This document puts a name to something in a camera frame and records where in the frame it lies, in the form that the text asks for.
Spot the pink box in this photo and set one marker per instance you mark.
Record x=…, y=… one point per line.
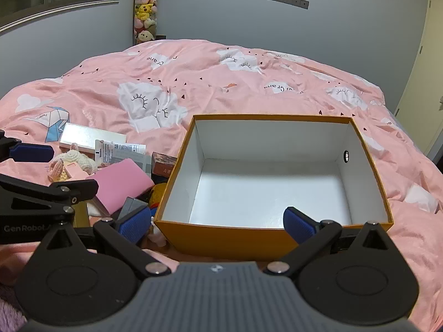
x=121, y=183

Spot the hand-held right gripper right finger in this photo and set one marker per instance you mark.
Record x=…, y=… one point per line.
x=299, y=226

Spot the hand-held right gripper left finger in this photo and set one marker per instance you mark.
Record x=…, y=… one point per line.
x=133, y=224

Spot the dark red box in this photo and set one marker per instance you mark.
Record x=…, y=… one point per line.
x=164, y=166

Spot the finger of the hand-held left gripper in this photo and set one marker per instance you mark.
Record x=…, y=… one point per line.
x=33, y=153
x=52, y=192

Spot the grey wall socket strip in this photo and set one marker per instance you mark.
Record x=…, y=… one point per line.
x=287, y=0

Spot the yellow toy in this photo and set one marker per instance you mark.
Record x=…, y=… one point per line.
x=158, y=193

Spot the white flat box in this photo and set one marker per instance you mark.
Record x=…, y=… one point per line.
x=86, y=133

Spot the purple fuzzy cloth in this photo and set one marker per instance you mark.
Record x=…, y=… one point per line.
x=7, y=304

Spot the clear packet with printed label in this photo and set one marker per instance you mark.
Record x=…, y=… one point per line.
x=110, y=152

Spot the cream door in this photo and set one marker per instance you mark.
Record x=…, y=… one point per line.
x=429, y=58

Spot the small white figure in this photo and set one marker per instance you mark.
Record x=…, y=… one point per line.
x=158, y=233

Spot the white pink crocheted toy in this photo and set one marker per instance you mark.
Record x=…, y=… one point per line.
x=83, y=160

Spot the orange cardboard box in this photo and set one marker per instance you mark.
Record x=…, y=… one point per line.
x=270, y=193

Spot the clear tube of plush toys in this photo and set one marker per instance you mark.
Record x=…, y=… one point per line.
x=145, y=10

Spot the grey case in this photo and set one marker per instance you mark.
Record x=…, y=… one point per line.
x=129, y=204

